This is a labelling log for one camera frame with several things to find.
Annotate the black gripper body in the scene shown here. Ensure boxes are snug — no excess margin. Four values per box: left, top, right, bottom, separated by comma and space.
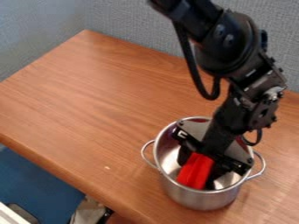
173, 117, 254, 175

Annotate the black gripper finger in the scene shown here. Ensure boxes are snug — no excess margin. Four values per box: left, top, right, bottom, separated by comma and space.
206, 166, 244, 190
177, 145, 193, 166

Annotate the red block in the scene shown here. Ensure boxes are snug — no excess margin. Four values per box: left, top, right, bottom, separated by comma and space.
177, 153, 214, 190

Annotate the metal pot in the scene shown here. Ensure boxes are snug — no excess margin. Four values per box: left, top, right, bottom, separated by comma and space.
142, 122, 268, 211

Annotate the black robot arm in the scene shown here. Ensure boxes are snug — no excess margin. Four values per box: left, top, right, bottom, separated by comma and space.
149, 0, 286, 190

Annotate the white object at corner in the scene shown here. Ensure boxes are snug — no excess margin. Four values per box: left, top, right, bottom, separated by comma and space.
0, 202, 41, 224

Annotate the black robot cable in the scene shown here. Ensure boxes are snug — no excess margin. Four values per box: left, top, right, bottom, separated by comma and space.
171, 20, 223, 102

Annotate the grey table leg bracket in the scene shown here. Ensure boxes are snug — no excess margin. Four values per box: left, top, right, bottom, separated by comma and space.
70, 196, 114, 224

